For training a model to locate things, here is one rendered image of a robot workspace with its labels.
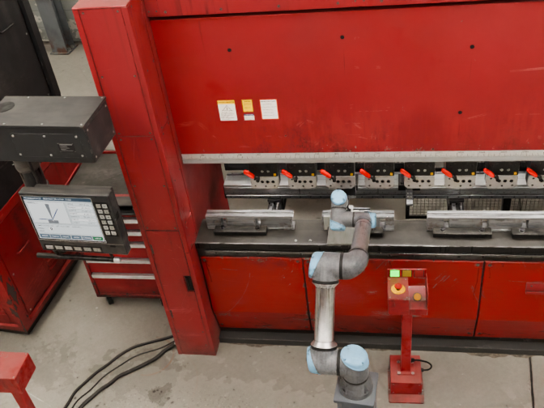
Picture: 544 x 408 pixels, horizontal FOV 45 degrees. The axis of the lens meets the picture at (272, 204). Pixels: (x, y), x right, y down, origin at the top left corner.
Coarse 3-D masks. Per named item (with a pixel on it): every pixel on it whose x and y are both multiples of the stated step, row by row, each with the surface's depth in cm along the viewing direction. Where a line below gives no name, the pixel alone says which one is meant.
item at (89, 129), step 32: (32, 96) 298; (64, 96) 294; (96, 96) 291; (0, 128) 282; (32, 128) 279; (64, 128) 274; (96, 128) 284; (0, 160) 295; (32, 160) 291; (64, 160) 287; (96, 160) 285
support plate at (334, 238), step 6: (348, 228) 348; (354, 228) 347; (330, 234) 346; (336, 234) 345; (342, 234) 345; (348, 234) 344; (330, 240) 342; (336, 240) 341; (342, 240) 341; (348, 240) 340
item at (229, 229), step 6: (216, 228) 374; (228, 228) 373; (234, 228) 373; (240, 228) 372; (246, 228) 371; (252, 228) 371; (264, 228) 370; (216, 234) 374; (222, 234) 373; (228, 234) 373; (234, 234) 372; (240, 234) 371; (246, 234) 371; (252, 234) 370; (258, 234) 369; (264, 234) 369
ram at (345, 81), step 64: (512, 0) 275; (192, 64) 313; (256, 64) 308; (320, 64) 303; (384, 64) 299; (448, 64) 295; (512, 64) 290; (192, 128) 336; (256, 128) 330; (320, 128) 325; (384, 128) 320; (448, 128) 315; (512, 128) 310
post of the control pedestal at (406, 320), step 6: (402, 318) 351; (408, 318) 351; (402, 324) 354; (408, 324) 353; (402, 330) 357; (408, 330) 357; (402, 336) 360; (408, 336) 359; (402, 342) 363; (408, 342) 363; (402, 348) 366; (408, 348) 366; (402, 354) 369; (408, 354) 369; (402, 360) 373; (408, 360) 372; (402, 366) 376; (408, 366) 375
